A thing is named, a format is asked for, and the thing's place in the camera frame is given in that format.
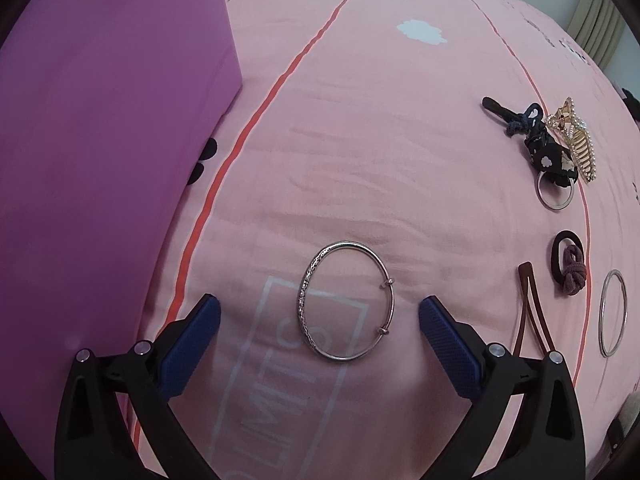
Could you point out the silver bangle with slider beads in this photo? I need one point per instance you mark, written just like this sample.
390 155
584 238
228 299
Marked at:
305 287

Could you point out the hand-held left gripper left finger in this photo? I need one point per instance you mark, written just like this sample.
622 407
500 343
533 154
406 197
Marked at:
192 342

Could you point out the gold pearl hair claw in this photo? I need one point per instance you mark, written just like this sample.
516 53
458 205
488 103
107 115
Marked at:
582 150

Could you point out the pink printed bed sheet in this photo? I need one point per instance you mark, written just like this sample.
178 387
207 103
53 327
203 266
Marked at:
375 160

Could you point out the brown hair pin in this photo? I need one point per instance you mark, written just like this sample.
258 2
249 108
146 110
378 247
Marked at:
524 290

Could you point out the thin plain silver bangle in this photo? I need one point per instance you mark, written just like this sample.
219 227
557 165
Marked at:
602 315

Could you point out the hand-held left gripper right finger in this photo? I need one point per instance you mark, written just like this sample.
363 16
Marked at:
450 342

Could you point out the black floral scrunchie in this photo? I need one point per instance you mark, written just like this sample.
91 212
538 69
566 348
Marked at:
550 160

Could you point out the purple plastic basin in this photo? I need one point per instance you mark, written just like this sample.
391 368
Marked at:
100 160

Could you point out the beige curtain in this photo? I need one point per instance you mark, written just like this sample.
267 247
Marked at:
595 20

